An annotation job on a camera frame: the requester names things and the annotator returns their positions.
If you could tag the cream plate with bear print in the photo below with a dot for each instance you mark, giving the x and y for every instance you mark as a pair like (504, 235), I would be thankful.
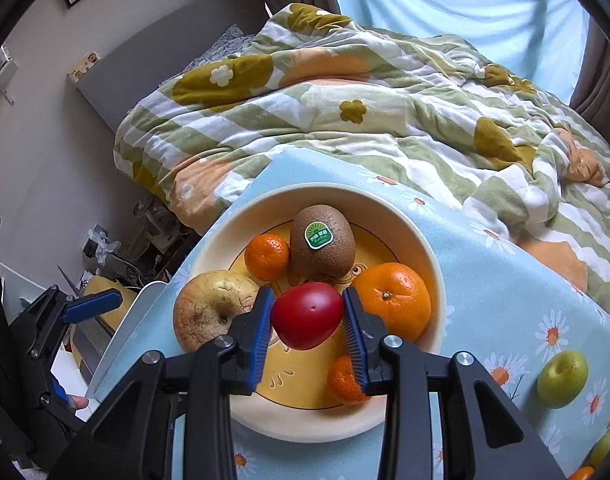
(305, 390)

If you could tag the small mandarin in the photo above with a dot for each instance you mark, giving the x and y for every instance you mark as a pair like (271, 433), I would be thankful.
(266, 257)
(345, 380)

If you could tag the grey bed headboard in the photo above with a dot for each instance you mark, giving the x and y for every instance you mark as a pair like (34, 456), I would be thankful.
(175, 45)

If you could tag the white wall switch box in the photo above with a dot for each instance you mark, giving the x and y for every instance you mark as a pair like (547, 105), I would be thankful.
(0, 72)

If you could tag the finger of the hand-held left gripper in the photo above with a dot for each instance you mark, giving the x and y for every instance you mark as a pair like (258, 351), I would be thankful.
(92, 305)
(59, 391)

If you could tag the green apple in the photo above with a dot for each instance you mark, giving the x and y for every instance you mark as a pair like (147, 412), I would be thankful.
(606, 451)
(562, 379)

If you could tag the red cherry tomato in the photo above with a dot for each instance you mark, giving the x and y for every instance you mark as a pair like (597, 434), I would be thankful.
(307, 315)

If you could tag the light blue daisy tablecloth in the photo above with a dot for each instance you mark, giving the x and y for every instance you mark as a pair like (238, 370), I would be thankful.
(495, 300)

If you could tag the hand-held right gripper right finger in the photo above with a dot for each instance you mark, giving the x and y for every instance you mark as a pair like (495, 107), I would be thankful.
(356, 342)

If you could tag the wrinkled brown apple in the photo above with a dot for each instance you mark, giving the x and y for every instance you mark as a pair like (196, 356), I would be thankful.
(207, 310)

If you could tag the grey patterned bed sheet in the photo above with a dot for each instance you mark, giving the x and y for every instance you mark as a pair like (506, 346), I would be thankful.
(220, 45)

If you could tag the light blue window cloth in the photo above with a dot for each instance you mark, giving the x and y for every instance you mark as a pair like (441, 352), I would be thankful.
(460, 20)

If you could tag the kiwi with green sticker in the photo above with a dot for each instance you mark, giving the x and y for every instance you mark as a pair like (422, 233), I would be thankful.
(322, 255)

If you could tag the green striped flower quilt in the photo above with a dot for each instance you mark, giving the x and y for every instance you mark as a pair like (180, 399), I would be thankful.
(385, 110)

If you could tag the clear plastic bag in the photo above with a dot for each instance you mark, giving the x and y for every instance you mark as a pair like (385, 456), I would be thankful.
(102, 246)

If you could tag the beige wall socket panel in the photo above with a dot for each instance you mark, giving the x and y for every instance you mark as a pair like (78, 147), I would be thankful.
(84, 66)

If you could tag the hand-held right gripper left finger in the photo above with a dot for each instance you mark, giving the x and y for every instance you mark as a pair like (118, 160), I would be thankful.
(262, 342)

